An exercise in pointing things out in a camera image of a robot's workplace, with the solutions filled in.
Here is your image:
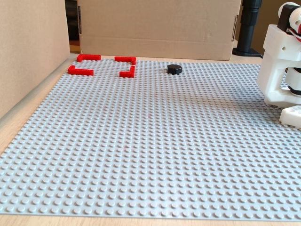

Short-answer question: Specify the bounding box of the plain cardboard panel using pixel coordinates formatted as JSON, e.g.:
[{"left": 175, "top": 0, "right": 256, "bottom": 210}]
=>
[{"left": 0, "top": 0, "right": 71, "bottom": 119}]

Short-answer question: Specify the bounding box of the black pole stand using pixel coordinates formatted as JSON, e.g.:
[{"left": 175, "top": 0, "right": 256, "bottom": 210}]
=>
[{"left": 232, "top": 0, "right": 263, "bottom": 58}]

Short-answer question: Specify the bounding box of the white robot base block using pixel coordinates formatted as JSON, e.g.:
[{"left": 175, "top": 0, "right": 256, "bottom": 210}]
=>
[{"left": 279, "top": 105, "right": 301, "bottom": 129}]

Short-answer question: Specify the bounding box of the red L-shaped Lego corner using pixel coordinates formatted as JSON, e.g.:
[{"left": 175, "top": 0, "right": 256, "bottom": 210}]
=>
[
  {"left": 68, "top": 65, "right": 95, "bottom": 76},
  {"left": 119, "top": 65, "right": 136, "bottom": 78},
  {"left": 77, "top": 54, "right": 102, "bottom": 63},
  {"left": 114, "top": 56, "right": 137, "bottom": 65}
]

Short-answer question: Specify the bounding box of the large cardboard box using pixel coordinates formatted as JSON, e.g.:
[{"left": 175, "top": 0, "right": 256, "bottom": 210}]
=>
[{"left": 77, "top": 0, "right": 243, "bottom": 62}]

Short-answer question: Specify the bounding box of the grey Lego baseplate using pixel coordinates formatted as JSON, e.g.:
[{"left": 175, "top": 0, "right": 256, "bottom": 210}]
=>
[{"left": 0, "top": 57, "right": 301, "bottom": 221}]

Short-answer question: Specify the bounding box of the red white black servo cable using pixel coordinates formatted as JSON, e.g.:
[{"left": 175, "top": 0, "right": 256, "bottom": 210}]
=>
[{"left": 286, "top": 23, "right": 301, "bottom": 44}]

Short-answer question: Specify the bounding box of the black octagonal Lego piece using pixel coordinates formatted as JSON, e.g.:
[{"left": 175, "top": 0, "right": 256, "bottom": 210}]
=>
[{"left": 166, "top": 63, "right": 183, "bottom": 76}]

